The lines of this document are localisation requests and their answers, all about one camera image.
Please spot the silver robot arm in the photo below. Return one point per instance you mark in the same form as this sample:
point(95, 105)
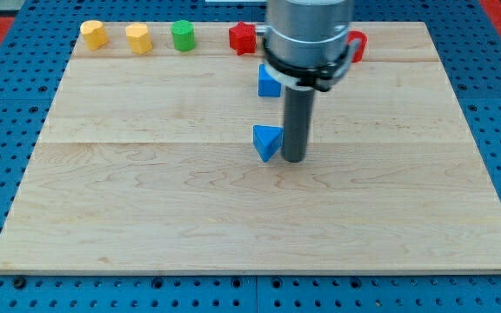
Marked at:
point(307, 33)

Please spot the blue cube block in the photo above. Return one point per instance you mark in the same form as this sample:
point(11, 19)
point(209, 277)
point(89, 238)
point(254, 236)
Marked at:
point(267, 86)

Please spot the red star block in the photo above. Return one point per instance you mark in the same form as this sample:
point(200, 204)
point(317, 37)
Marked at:
point(243, 38)

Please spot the blue triangle block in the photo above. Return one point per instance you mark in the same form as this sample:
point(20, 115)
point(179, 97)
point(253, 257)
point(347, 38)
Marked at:
point(267, 140)

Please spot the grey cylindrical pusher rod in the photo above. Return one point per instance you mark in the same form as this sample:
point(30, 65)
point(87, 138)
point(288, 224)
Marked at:
point(298, 107)

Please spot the wooden board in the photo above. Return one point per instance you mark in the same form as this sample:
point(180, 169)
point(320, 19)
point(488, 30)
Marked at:
point(145, 166)

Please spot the green cylinder block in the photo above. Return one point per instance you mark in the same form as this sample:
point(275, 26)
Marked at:
point(183, 35)

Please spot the red crescent block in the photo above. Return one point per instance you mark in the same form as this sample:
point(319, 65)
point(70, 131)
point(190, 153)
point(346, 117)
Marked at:
point(358, 39)

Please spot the yellow hexagon block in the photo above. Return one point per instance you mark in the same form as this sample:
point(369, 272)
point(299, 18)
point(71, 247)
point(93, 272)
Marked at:
point(139, 39)

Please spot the yellow heart block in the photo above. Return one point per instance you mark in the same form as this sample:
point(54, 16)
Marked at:
point(94, 34)

